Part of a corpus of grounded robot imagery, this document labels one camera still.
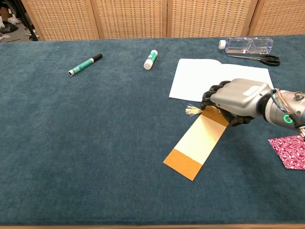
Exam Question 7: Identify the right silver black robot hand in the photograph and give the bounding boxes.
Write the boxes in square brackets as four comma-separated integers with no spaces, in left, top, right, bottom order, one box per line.
[201,78,275,127]

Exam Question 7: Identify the white notebook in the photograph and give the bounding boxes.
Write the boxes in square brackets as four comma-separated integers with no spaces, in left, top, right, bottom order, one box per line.
[168,58,275,103]

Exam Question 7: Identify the orange cream tasselled bookmark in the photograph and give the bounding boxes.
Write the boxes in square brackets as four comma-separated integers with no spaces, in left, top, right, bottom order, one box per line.
[163,103,230,182]

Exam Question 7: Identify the white green glue stick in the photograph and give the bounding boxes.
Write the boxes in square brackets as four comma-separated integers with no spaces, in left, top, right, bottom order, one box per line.
[143,49,159,71]

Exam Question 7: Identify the clear plastic water bottle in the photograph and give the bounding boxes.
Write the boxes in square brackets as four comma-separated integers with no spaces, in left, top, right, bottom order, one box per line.
[218,36,275,55]

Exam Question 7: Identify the pink patterned cloth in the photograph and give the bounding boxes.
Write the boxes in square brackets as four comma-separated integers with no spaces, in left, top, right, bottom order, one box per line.
[267,135,305,171]

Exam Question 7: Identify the wicker folding screen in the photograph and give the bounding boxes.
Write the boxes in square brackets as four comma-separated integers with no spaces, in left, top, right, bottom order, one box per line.
[20,0,305,42]

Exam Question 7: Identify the blue carpet table mat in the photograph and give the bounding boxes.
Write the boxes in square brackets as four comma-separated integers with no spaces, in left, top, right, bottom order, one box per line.
[0,34,305,226]

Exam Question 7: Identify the green marker pen black cap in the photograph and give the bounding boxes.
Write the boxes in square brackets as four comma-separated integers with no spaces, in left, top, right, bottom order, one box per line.
[68,53,103,77]

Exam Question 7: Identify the black tripod stand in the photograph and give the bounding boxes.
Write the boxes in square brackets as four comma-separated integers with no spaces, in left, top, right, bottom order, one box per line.
[13,0,40,42]

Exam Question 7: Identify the black shoe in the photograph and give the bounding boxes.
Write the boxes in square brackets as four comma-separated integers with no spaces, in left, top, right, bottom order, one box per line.
[0,23,19,34]

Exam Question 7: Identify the black-handled scissors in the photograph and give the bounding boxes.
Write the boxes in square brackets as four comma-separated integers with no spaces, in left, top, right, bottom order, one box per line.
[225,54,281,67]

